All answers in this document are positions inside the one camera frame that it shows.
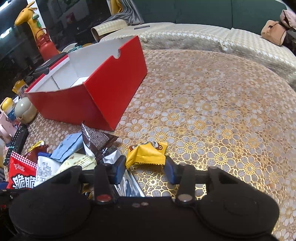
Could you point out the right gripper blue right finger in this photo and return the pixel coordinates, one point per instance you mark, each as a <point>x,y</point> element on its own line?
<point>184,177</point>

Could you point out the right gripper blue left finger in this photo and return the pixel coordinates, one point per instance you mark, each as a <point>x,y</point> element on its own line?
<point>105,177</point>

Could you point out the pale green snack packet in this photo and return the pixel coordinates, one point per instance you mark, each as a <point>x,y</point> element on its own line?
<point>84,161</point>

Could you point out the silver foil snack packet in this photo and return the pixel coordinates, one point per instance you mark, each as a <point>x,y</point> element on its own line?
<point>128,185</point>

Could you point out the dark brown snack packet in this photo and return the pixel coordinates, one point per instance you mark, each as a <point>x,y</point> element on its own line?
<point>97,144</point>

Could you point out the yellow bear snack packet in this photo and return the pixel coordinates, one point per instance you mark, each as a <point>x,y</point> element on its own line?
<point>152,153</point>

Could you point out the light blue snack packet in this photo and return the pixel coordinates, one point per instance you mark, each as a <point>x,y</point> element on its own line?
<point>67,147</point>

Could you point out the white blue snack packet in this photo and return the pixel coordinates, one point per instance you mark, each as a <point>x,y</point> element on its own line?
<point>46,167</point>

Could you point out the yellow minion snack packet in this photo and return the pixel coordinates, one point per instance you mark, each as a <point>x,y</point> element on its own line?
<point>37,144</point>

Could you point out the red cardboard box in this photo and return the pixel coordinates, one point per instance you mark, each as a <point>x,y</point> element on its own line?
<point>92,85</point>

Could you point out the black remote with buttons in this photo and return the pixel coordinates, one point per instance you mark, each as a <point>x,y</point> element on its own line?
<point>17,142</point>

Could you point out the beige round ceramic jar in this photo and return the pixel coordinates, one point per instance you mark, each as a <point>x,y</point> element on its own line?
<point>25,111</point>

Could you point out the pink mug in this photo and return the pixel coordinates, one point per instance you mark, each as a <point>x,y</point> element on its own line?
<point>7,131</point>

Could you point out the yellow capped small bottle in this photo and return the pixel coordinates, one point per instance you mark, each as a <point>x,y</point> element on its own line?
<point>8,109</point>

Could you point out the black plastic lidded container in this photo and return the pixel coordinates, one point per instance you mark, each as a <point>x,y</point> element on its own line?
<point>44,68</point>

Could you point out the red water bottle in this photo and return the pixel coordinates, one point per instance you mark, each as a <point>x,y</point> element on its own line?
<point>45,45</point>

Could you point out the beige patterned sofa cover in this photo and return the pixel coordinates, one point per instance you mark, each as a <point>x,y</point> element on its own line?
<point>166,35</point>

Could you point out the phone on sofa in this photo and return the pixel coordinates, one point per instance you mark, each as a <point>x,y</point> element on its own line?
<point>142,27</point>

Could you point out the grey cloth on sofa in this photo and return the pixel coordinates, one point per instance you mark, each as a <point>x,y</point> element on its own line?
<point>125,10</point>

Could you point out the tan handbag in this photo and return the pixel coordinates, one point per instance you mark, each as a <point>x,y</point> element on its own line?
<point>274,32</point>

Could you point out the green sofa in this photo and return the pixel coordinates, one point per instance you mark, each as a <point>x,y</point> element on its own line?
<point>245,15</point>

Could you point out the yellow giraffe toy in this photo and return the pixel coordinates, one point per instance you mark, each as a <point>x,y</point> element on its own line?
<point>28,15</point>

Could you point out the pink puffy jacket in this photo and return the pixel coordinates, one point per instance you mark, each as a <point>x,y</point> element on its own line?
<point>288,19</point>

